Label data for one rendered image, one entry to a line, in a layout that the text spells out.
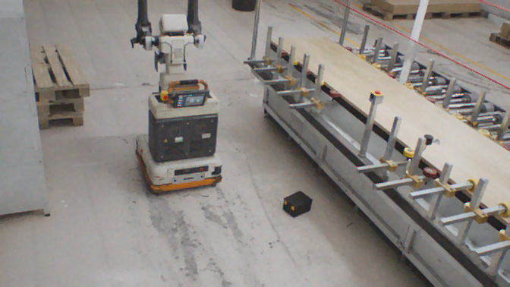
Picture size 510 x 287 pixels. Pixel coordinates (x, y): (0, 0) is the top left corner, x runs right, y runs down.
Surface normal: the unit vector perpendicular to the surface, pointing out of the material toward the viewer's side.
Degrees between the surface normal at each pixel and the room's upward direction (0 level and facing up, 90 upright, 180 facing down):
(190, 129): 90
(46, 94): 90
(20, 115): 90
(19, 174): 90
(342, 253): 0
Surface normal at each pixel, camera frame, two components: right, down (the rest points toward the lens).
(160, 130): 0.39, 0.49
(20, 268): 0.10, -0.86
